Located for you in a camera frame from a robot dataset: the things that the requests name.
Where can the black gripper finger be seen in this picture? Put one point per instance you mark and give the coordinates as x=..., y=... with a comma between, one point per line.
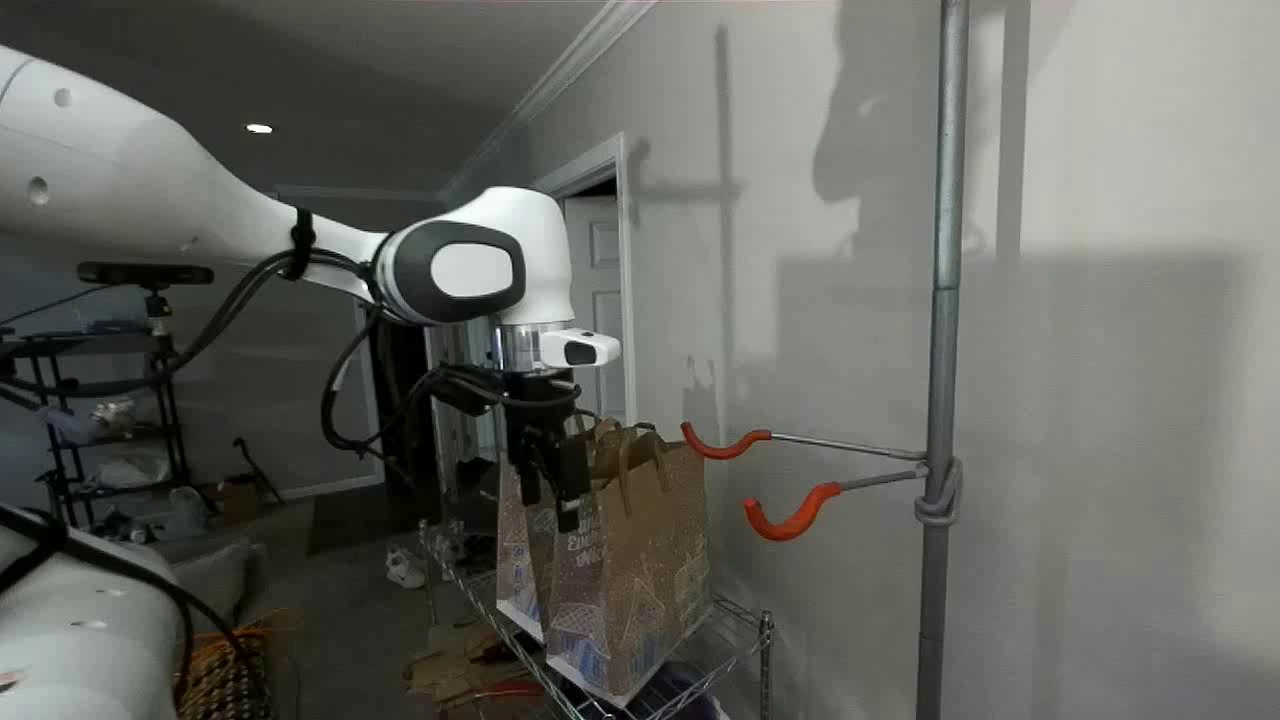
x=575, y=485
x=535, y=476

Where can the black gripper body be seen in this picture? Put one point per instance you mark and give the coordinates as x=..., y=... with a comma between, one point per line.
x=540, y=407

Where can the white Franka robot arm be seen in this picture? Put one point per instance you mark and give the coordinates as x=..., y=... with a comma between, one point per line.
x=133, y=172

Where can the grey metal stand pole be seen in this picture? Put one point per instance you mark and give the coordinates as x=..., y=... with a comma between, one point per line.
x=944, y=333

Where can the white shoe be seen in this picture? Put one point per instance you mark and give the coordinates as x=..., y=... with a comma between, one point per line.
x=405, y=571

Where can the brown cardboard piece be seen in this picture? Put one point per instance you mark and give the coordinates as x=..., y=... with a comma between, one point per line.
x=463, y=666

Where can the brown wicker basket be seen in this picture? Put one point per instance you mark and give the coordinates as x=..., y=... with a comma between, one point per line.
x=224, y=681

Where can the round ceiling light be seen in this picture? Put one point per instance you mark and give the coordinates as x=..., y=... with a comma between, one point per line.
x=261, y=128

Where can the black metal storage rack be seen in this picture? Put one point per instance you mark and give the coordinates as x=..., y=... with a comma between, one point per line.
x=66, y=452

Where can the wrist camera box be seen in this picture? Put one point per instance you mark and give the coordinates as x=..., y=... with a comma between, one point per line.
x=586, y=351

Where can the white door with frame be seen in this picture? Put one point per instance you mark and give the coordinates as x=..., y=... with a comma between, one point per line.
x=599, y=267

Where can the black camera tripod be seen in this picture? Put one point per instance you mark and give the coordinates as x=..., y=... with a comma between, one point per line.
x=162, y=322

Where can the black stereo camera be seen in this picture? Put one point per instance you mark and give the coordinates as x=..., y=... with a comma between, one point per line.
x=143, y=275

